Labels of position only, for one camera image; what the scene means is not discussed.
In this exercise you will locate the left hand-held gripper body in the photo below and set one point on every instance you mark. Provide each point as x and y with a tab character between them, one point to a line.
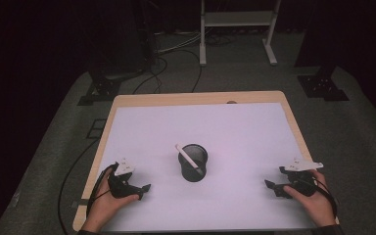
120	186

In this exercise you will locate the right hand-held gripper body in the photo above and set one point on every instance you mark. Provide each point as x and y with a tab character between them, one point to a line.
302	184

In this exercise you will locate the black mesh pen holder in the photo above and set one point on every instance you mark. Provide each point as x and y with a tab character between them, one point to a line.
192	166

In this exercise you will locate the white pen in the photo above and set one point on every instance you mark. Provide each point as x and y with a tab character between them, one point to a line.
186	156

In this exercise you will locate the person's right hand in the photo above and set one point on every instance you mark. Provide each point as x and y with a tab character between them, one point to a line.
316	205

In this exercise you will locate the person's left hand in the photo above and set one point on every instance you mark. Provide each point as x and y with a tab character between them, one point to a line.
104	207

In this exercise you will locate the white table mat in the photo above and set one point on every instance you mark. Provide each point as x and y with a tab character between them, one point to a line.
241	130

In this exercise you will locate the brown table grommet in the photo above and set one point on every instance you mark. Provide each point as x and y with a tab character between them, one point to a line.
231	102

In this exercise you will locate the black stand base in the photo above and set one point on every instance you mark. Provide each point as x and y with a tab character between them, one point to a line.
321	86
103	88

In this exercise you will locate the white metal stand frame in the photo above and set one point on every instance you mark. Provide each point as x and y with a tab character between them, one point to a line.
238	18

